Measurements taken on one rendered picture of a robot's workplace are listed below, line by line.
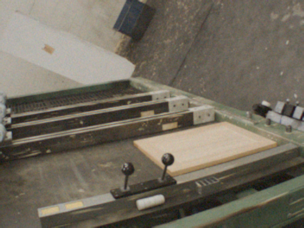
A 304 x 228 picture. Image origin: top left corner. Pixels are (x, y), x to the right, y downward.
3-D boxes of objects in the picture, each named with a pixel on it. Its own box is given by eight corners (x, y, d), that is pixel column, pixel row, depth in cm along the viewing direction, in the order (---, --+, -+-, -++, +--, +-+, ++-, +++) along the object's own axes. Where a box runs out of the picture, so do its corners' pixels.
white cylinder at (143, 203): (140, 212, 95) (165, 205, 98) (139, 203, 95) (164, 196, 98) (136, 207, 98) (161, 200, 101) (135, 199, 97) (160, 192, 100)
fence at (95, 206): (298, 155, 123) (299, 146, 122) (41, 229, 88) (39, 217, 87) (290, 152, 128) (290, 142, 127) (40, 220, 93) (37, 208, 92)
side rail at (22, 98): (130, 92, 292) (129, 79, 289) (0, 113, 251) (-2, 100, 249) (127, 91, 299) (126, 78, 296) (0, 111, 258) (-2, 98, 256)
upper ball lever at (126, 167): (132, 195, 99) (137, 168, 90) (120, 199, 97) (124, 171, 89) (128, 186, 101) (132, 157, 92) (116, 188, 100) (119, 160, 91)
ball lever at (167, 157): (169, 186, 103) (177, 158, 94) (158, 189, 102) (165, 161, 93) (164, 177, 106) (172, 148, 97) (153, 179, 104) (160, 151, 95)
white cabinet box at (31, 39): (136, 66, 536) (13, 11, 444) (119, 99, 546) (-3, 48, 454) (125, 58, 590) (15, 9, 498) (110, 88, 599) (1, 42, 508)
